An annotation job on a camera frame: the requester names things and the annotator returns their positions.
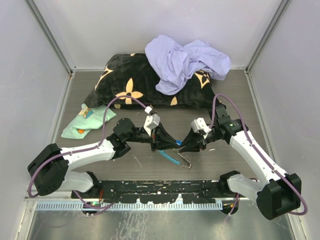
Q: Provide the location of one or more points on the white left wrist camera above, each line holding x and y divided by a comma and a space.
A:
151, 122

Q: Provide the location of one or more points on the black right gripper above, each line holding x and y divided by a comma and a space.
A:
194, 142

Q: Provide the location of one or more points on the mint green cartoon cloth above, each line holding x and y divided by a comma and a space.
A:
89, 118

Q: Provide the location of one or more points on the black floral pillow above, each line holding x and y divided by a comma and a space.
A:
130, 76

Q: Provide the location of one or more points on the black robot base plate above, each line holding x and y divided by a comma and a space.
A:
157, 191

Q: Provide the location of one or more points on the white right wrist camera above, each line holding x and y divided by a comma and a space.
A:
199, 126

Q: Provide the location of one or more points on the slotted grey cable duct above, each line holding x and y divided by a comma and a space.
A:
138, 206

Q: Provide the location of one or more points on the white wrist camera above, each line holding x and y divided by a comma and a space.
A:
151, 122
199, 126

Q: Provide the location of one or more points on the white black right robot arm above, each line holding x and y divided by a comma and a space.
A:
275, 192

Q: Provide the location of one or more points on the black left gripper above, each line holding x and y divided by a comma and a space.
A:
161, 139

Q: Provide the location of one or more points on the blue tagged key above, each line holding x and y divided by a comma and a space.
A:
178, 143

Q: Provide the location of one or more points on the lavender crumpled cloth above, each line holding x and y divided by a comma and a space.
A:
176, 64

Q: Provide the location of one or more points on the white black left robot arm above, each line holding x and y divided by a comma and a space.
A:
53, 168

